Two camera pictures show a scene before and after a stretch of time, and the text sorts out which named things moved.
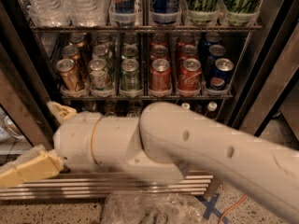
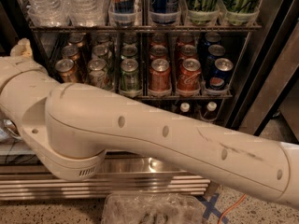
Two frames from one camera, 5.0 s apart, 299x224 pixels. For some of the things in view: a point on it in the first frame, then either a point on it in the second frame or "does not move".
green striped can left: (203, 4) does not move
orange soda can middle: (159, 51) does not move
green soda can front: (130, 75) does not move
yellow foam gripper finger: (61, 111) → (22, 49)
